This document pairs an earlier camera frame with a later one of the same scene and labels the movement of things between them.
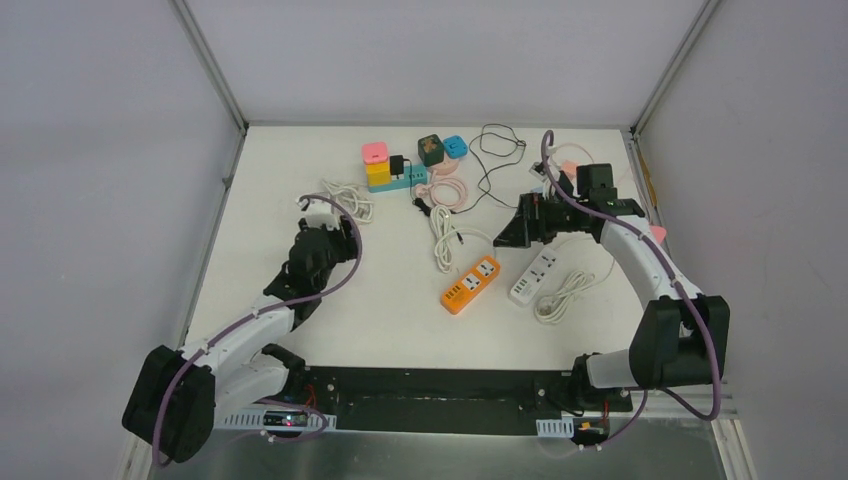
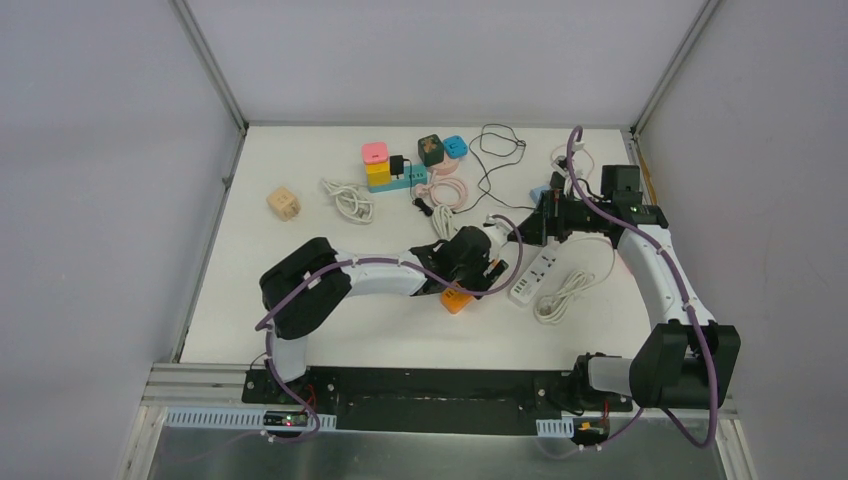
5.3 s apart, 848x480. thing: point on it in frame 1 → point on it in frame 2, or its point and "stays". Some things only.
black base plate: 445,400 stays
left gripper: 318,240 → 482,273
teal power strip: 418,176 stays
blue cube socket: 455,147 stays
